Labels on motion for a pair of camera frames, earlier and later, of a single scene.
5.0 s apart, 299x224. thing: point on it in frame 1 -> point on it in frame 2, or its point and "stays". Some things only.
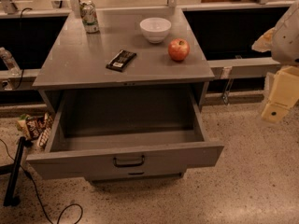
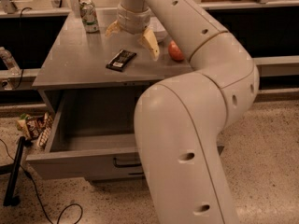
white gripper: x=287 y=37 -> x=135 y=22
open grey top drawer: x=125 y=133 stays
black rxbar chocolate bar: x=121 y=59 stays
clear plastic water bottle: x=9 y=62 stays
